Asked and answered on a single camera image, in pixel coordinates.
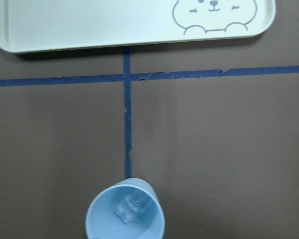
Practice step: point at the cream bear tray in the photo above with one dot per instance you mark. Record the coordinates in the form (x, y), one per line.
(28, 26)

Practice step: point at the clear ice cube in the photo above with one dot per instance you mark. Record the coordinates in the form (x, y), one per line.
(124, 210)

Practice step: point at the ice cube in cup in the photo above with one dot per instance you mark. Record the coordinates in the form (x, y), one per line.
(140, 201)

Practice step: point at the light blue cup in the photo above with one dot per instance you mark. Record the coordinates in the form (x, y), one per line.
(102, 222)

